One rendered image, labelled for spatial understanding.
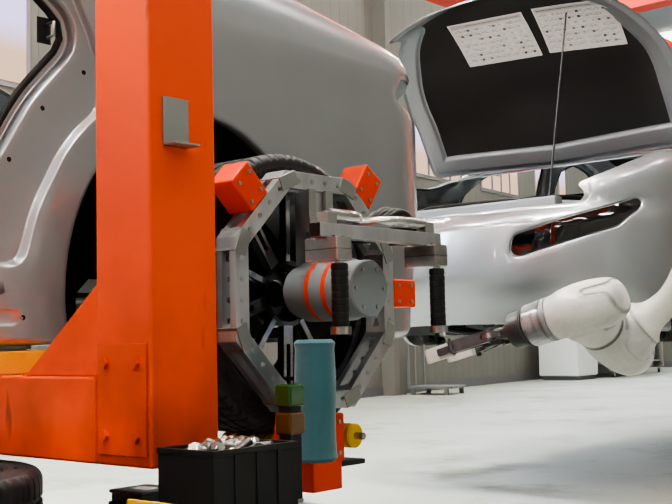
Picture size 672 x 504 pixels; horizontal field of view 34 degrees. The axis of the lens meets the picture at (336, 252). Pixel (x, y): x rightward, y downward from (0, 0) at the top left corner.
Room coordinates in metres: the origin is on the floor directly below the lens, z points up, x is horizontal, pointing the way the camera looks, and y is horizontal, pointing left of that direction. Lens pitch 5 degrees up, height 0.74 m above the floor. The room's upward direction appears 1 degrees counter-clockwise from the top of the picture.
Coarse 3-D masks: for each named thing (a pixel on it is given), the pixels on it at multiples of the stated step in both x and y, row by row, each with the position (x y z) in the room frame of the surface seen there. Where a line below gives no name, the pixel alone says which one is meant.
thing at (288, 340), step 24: (288, 216) 2.59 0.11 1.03; (264, 240) 2.52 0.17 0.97; (288, 240) 2.58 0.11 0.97; (264, 264) 2.54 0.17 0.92; (288, 264) 2.58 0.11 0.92; (216, 288) 2.38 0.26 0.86; (264, 288) 2.52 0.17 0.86; (216, 312) 2.38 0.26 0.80; (264, 312) 2.54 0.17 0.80; (288, 312) 2.64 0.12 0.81; (264, 336) 2.52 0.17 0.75; (288, 336) 2.58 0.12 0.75; (312, 336) 2.82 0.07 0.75; (336, 336) 2.76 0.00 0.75; (288, 360) 2.58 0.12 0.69; (336, 360) 2.71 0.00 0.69
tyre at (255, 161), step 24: (216, 168) 2.52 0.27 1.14; (264, 168) 2.50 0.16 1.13; (288, 168) 2.56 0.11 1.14; (312, 168) 2.62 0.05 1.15; (216, 216) 2.38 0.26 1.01; (360, 336) 2.75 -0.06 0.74; (240, 384) 2.43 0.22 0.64; (240, 408) 2.43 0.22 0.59; (264, 408) 2.48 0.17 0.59; (336, 408) 2.67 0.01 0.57; (264, 432) 2.53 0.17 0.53
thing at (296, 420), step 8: (280, 416) 1.98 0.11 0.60; (288, 416) 1.97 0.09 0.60; (296, 416) 1.98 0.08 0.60; (304, 416) 1.99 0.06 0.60; (280, 424) 1.98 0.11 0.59; (288, 424) 1.97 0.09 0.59; (296, 424) 1.98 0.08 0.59; (304, 424) 1.99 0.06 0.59; (280, 432) 1.98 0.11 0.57; (288, 432) 1.97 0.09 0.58; (296, 432) 1.98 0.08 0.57; (304, 432) 1.99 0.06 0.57
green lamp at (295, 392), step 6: (282, 384) 1.99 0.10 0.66; (288, 384) 1.98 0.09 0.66; (294, 384) 1.98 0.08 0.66; (300, 384) 1.99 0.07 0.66; (276, 390) 1.99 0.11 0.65; (282, 390) 1.98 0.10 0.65; (288, 390) 1.97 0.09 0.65; (294, 390) 1.97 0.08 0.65; (300, 390) 1.99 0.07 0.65; (276, 396) 1.99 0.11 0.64; (282, 396) 1.98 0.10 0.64; (288, 396) 1.97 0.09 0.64; (294, 396) 1.97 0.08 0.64; (300, 396) 1.99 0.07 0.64; (276, 402) 1.99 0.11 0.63; (282, 402) 1.98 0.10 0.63; (288, 402) 1.97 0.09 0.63; (294, 402) 1.97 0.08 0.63; (300, 402) 1.99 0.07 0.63
